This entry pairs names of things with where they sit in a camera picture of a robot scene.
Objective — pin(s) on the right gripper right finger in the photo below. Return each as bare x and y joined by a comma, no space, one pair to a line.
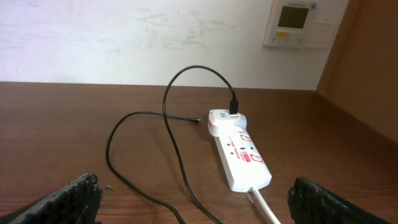
310,203

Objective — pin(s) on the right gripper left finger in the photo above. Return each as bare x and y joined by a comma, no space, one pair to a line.
76,202

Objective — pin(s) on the white USB charger adapter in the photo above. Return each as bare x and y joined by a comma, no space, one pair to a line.
222,123

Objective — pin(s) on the white power strip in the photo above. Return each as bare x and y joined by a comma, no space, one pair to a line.
242,163

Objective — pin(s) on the brown wooden side panel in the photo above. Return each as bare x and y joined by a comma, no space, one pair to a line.
360,75

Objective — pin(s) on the white wall thermostat panel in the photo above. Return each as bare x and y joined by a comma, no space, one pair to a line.
299,24

